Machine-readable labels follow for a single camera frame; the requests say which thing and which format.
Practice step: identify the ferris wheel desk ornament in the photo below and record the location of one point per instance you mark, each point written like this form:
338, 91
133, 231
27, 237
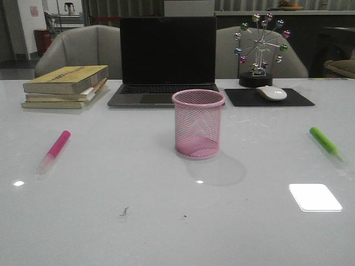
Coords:
261, 42

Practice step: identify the fruit bowl on counter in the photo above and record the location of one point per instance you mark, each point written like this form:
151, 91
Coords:
288, 6

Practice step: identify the white computer mouse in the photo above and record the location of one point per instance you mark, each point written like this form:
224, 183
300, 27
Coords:
271, 93

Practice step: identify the pink highlighter pen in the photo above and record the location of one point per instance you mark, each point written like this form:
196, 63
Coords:
53, 152

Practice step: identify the black mouse pad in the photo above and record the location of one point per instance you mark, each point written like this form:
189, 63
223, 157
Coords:
251, 98

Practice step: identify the red bin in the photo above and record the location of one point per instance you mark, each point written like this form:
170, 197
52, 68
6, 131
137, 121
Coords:
42, 40

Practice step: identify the white cabinet behind laptop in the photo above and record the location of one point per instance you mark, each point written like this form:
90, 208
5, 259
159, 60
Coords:
189, 8

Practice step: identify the right grey armchair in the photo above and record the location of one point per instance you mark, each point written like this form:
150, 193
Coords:
234, 54

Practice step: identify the middle cream book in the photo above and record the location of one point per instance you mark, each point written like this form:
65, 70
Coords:
86, 96

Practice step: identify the top yellow book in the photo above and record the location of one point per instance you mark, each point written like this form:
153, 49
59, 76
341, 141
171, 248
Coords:
67, 80

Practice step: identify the yellow book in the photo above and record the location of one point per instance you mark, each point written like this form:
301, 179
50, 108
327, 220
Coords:
55, 105
67, 80

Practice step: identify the grey laptop computer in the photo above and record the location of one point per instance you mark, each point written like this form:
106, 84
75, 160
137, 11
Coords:
163, 55

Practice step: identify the green highlighter pen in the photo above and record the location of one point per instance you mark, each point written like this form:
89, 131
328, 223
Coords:
326, 143

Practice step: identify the pink mesh pen holder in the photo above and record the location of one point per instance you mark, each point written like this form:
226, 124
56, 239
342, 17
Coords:
198, 122

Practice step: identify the bottom yellow book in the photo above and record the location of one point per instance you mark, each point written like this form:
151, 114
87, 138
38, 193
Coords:
55, 105

